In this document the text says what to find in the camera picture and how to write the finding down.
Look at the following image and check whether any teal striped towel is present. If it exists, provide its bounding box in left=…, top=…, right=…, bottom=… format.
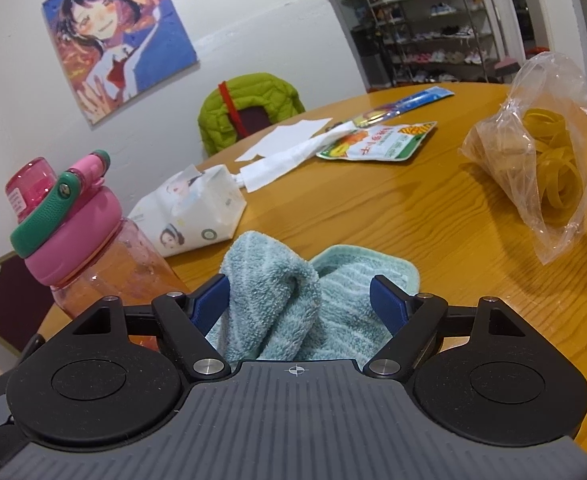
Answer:
left=207, top=231, right=420, bottom=365

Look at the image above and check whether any shoe rack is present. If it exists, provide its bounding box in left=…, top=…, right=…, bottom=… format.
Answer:
left=365, top=0, right=499, bottom=86

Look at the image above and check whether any white tissue pack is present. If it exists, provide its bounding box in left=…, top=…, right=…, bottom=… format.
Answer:
left=129, top=165, right=247, bottom=257

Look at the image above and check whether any white paper sheet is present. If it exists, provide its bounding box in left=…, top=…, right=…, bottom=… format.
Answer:
left=236, top=118, right=331, bottom=162

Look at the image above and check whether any maroon gold chair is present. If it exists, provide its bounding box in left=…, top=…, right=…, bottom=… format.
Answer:
left=0, top=252, right=54, bottom=356

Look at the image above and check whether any pink water bottle green handle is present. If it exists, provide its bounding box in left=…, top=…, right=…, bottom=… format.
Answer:
left=5, top=148, right=191, bottom=351

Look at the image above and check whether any green orange snack packet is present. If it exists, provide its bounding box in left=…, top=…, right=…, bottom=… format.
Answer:
left=316, top=122, right=438, bottom=162

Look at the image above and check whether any white paper towel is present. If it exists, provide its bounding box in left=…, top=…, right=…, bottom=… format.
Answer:
left=234, top=122, right=356, bottom=193

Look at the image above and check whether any anime poster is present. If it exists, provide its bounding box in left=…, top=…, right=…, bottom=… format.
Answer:
left=42, top=0, right=198, bottom=125

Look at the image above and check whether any blue long packet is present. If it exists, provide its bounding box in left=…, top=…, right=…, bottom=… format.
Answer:
left=351, top=86, right=454, bottom=128

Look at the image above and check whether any plastic bag of rubber bands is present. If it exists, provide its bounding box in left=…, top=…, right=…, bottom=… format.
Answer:
left=461, top=52, right=587, bottom=263

